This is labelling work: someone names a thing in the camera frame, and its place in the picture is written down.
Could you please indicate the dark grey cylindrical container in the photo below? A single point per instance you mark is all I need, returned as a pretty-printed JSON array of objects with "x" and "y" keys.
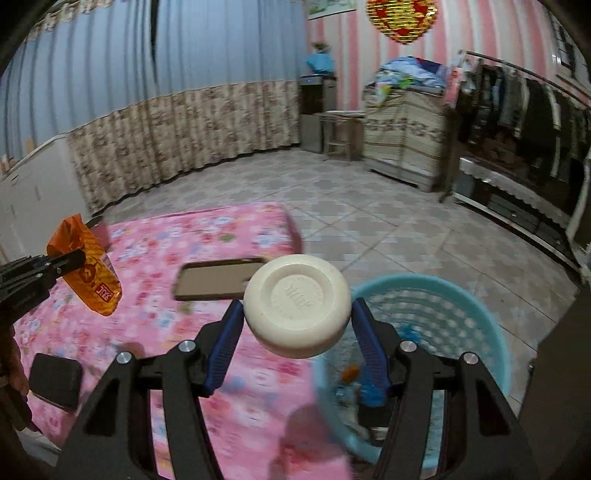
[{"x": 55, "y": 381}]

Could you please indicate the wall poster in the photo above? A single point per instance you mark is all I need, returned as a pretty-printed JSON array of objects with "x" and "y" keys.
[{"x": 332, "y": 7}]

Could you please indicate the light blue plastic basket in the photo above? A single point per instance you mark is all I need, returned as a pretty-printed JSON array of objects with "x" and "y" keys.
[{"x": 461, "y": 323}]

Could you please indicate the red hanging lantern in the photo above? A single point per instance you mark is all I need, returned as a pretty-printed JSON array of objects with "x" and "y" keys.
[{"x": 401, "y": 18}]

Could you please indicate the brown rectangular tray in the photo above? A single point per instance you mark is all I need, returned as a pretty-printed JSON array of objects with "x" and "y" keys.
[{"x": 207, "y": 281}]

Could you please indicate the orange snack packet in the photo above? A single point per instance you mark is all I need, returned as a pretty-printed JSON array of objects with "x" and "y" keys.
[{"x": 92, "y": 272}]

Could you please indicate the low cabinet with lace cover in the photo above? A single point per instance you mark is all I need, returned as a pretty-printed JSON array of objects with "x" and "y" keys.
[{"x": 508, "y": 198}]

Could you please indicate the pile of clothes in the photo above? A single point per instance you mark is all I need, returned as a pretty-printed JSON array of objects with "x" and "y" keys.
[{"x": 406, "y": 71}]

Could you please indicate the person's left hand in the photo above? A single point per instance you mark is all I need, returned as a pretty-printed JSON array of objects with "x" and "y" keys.
[{"x": 14, "y": 364}]

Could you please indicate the white cabinet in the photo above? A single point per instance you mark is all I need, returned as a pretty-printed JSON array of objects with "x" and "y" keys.
[{"x": 37, "y": 203}]

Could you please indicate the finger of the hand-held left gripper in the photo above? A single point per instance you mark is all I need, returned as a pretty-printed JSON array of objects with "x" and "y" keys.
[{"x": 69, "y": 262}]

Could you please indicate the small orange wrapper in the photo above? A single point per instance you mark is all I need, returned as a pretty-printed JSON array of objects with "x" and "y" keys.
[{"x": 351, "y": 374}]

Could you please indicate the blue bag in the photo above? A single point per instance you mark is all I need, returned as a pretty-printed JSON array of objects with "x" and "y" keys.
[{"x": 321, "y": 60}]

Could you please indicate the small stool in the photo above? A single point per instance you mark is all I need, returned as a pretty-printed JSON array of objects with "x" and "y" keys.
[{"x": 341, "y": 117}]

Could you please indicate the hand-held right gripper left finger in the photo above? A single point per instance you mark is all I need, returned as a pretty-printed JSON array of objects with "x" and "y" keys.
[{"x": 224, "y": 350}]

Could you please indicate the metal clothes rail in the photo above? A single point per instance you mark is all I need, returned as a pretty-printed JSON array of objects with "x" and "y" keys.
[{"x": 508, "y": 64}]

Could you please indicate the cream round container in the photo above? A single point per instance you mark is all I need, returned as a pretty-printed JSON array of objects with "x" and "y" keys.
[{"x": 295, "y": 304}]

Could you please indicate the window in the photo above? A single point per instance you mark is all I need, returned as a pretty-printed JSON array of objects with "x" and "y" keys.
[{"x": 565, "y": 46}]

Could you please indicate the blue floral curtain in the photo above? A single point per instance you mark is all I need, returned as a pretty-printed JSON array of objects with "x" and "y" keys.
[{"x": 184, "y": 115}]

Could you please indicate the row of hanging clothes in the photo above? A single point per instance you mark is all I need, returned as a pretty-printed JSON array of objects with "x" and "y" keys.
[{"x": 521, "y": 110}]

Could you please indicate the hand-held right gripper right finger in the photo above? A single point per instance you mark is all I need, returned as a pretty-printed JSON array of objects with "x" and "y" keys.
[{"x": 369, "y": 350}]

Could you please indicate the cloth-covered cabinet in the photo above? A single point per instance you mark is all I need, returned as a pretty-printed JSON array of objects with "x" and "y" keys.
[{"x": 401, "y": 138}]

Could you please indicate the grey water dispenser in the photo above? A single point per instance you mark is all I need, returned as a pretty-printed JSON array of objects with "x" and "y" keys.
[{"x": 316, "y": 110}]

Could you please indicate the pink metal mug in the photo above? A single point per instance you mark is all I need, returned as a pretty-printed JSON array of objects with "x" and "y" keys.
[{"x": 101, "y": 233}]

